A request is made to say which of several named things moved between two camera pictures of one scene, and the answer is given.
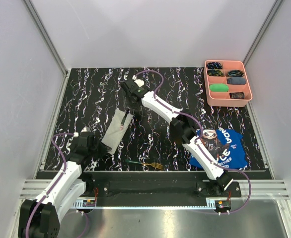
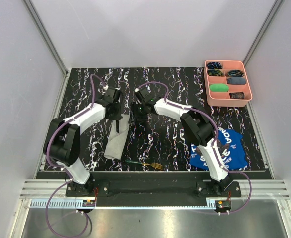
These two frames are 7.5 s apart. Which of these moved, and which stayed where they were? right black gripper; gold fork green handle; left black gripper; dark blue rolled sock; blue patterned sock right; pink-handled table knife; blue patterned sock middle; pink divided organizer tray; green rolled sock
Moved: right black gripper; pink-handled table knife; left black gripper
Stayed: blue patterned sock middle; pink divided organizer tray; blue patterned sock right; gold fork green handle; dark blue rolled sock; green rolled sock
